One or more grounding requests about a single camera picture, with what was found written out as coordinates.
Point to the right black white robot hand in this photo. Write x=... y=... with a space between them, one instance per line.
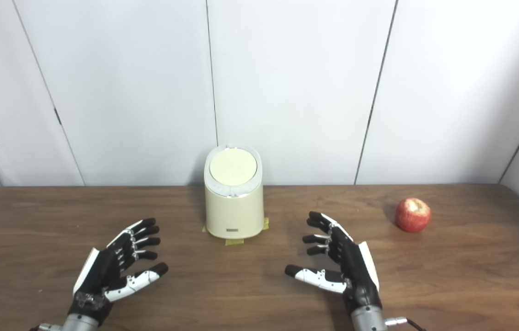
x=356 y=271

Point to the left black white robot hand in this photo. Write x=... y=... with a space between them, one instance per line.
x=98 y=276

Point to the red apple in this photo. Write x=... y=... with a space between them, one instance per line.
x=412 y=216

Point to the round cream bin lid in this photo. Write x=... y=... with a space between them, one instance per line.
x=233 y=166

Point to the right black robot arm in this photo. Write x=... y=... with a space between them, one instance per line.
x=368 y=321

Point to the cream-colored bin body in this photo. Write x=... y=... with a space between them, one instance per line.
x=234 y=214

